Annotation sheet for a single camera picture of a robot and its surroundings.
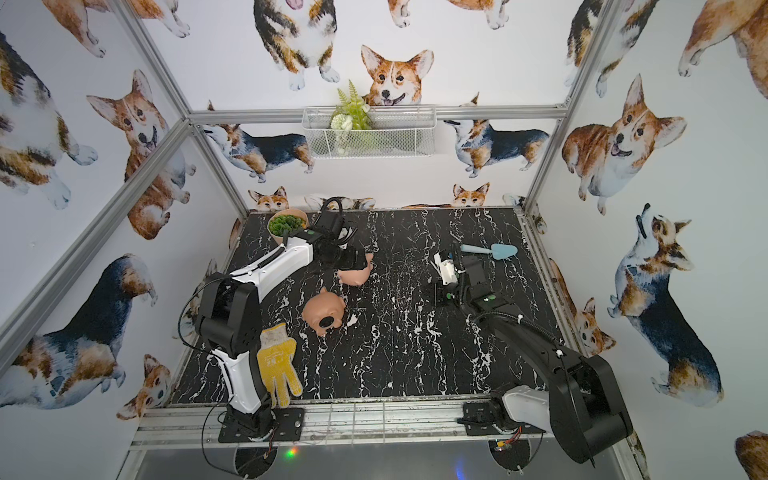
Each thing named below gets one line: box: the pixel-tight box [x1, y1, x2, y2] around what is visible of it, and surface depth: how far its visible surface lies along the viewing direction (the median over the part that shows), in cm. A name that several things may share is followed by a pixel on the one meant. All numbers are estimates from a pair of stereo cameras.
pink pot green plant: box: [267, 208, 309, 245], surface depth 105 cm
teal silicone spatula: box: [460, 243, 518, 260], surface depth 109 cm
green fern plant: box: [330, 79, 373, 151], surface depth 85 cm
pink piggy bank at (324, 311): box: [302, 287, 346, 336], surface depth 89 cm
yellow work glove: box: [257, 323, 303, 409], surface depth 83 cm
